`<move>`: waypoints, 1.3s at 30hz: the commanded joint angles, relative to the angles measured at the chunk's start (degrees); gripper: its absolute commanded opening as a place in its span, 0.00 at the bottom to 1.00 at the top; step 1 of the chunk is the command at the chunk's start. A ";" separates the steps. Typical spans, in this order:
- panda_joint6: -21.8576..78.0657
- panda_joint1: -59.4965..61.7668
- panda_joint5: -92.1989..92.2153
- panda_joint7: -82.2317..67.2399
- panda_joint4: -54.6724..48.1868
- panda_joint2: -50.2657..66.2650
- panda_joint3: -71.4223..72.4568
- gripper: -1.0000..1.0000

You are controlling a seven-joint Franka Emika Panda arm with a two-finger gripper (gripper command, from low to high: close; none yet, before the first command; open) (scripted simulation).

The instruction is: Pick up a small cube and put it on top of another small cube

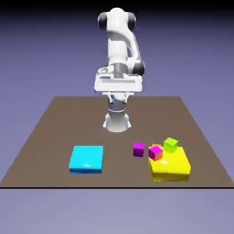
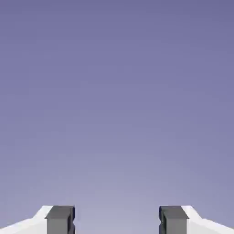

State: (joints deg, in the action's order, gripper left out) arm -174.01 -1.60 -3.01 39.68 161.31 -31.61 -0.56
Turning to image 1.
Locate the large yellow box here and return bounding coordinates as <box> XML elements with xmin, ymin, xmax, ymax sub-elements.
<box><xmin>148</xmin><ymin>146</ymin><xmax>191</xmax><ymax>182</ymax></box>

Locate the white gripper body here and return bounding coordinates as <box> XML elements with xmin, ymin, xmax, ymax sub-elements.
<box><xmin>94</xmin><ymin>73</ymin><xmax>144</xmax><ymax>96</ymax></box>

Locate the small magenta cube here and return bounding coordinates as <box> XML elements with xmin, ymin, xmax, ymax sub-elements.
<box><xmin>148</xmin><ymin>145</ymin><xmax>164</xmax><ymax>162</ymax></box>
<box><xmin>133</xmin><ymin>142</ymin><xmax>145</xmax><ymax>158</ymax></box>

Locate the small green cube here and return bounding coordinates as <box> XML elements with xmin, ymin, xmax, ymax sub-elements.
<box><xmin>163</xmin><ymin>137</ymin><xmax>179</xmax><ymax>154</ymax></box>

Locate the large cyan box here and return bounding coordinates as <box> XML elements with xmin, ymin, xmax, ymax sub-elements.
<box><xmin>69</xmin><ymin>145</ymin><xmax>104</xmax><ymax>175</ymax></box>

